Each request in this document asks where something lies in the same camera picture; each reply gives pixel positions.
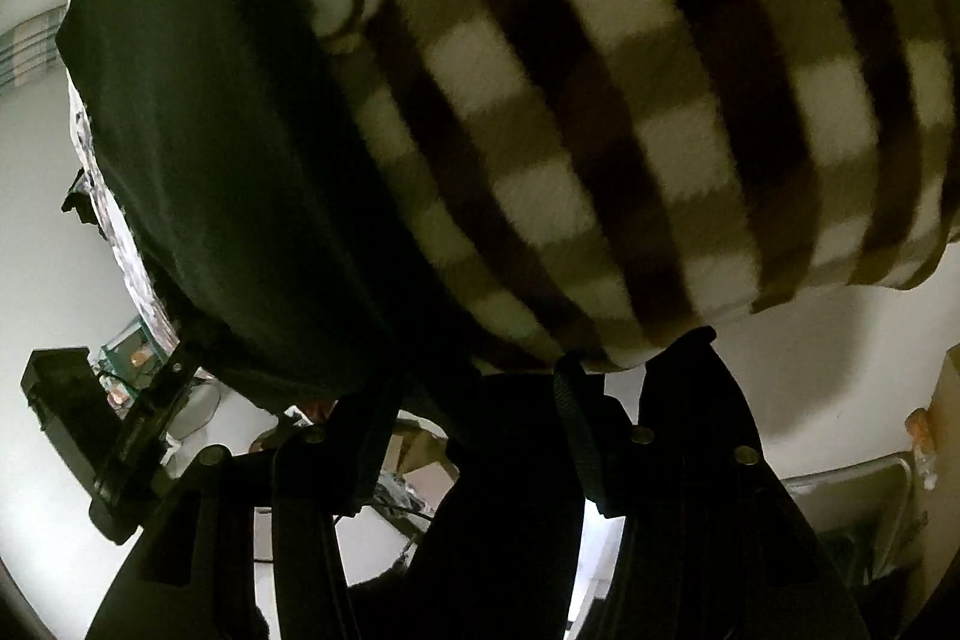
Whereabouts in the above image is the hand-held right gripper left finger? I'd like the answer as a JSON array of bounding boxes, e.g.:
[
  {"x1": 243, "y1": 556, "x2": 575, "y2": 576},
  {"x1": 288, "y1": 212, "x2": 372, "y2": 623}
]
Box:
[{"x1": 86, "y1": 376, "x2": 407, "y2": 640}]

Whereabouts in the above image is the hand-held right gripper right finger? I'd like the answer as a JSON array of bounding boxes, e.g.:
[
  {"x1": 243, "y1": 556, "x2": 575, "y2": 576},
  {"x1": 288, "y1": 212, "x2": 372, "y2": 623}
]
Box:
[{"x1": 553, "y1": 325, "x2": 871, "y2": 640}]

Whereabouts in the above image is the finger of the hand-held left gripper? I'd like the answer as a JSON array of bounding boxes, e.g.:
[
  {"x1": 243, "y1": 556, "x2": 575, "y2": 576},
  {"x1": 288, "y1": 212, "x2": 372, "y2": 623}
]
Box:
[{"x1": 88, "y1": 338, "x2": 209, "y2": 545}]

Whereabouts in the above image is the dark striped sweater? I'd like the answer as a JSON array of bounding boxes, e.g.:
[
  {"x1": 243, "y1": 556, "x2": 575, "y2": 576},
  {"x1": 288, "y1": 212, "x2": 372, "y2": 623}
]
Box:
[{"x1": 55, "y1": 0, "x2": 586, "y2": 461}]

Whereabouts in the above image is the brown cardboard box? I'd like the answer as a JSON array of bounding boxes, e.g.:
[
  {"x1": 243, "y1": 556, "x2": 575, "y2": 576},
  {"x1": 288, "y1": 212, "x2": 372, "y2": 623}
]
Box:
[
  {"x1": 386, "y1": 430, "x2": 460, "y2": 506},
  {"x1": 906, "y1": 344, "x2": 960, "y2": 492}
]

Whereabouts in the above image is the green shelf rack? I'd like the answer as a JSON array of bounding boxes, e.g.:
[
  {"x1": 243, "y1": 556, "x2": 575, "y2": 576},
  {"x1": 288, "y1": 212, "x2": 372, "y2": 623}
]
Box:
[{"x1": 90, "y1": 317, "x2": 170, "y2": 387}]

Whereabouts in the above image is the grey plastic bin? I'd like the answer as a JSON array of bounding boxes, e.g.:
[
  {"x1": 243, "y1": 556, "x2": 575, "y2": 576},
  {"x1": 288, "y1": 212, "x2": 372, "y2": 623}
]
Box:
[{"x1": 780, "y1": 451, "x2": 935, "y2": 585}]

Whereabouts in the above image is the green banded curtain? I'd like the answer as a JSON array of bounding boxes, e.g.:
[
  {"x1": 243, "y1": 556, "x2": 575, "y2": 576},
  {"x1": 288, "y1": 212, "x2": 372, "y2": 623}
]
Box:
[{"x1": 0, "y1": 6, "x2": 72, "y2": 90}]

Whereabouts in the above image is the floral plaid-edged blanket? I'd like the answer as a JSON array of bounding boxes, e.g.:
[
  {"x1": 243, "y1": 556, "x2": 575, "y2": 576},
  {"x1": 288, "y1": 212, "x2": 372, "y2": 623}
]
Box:
[{"x1": 66, "y1": 0, "x2": 960, "y2": 375}]

